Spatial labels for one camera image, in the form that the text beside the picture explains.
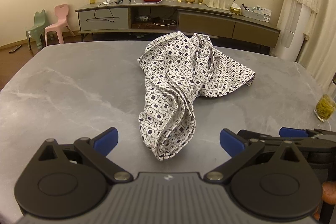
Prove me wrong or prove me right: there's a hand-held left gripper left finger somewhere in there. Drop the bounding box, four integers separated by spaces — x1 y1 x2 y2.
37 127 133 183

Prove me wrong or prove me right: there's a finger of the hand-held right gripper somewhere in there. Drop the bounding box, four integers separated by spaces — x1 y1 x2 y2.
279 127 336 141
238 130 280 143

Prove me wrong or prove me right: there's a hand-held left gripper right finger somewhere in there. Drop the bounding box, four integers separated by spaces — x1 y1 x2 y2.
203 129 310 184

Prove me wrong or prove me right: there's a white geometric print garment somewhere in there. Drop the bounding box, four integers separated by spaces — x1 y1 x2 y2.
137 31 256 161

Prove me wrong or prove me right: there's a person's right hand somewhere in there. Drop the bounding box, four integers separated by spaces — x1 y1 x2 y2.
321 181 336 204

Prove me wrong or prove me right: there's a glass jar with yellow contents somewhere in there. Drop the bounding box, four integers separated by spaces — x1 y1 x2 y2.
314 94 336 123

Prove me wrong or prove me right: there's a white standing air conditioner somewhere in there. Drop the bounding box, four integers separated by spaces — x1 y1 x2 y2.
276 0 314 62

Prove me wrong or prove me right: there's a grey storage box with items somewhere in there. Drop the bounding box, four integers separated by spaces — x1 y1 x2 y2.
241 4 272 22

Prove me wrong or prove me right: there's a long grey media cabinet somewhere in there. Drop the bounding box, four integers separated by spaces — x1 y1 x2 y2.
75 0 281 55

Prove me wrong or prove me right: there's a pink plastic child chair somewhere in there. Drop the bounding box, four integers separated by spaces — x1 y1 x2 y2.
44 4 76 46

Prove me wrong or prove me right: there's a gold tissue box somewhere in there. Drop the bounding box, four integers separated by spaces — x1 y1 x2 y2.
230 2 242 16

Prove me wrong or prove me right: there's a green plastic child chair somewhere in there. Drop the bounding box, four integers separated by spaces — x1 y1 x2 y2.
25 9 49 51

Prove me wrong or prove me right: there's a tray of clear glasses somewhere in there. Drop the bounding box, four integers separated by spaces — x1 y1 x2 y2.
205 0 231 10

